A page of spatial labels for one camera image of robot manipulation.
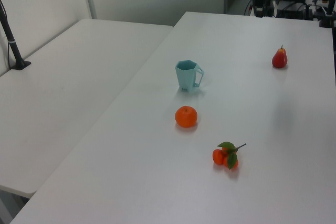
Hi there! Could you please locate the teal angular plastic mug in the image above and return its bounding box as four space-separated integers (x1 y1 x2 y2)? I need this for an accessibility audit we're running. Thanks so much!
175 60 205 92

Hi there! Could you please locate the red pear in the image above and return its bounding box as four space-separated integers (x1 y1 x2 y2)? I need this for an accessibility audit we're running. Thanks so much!
271 45 288 69

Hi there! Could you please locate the black clamp stand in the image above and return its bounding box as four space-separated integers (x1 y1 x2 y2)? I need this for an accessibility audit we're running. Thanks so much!
319 0 336 28

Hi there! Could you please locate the orange fruit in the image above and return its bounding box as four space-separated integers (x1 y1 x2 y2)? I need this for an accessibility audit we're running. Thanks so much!
175 105 198 129

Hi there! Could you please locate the black equipment box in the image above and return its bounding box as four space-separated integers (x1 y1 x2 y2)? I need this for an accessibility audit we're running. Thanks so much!
276 1 316 20

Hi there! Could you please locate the black pole with base plate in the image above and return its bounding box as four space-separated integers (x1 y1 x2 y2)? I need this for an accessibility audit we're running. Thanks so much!
0 0 32 71

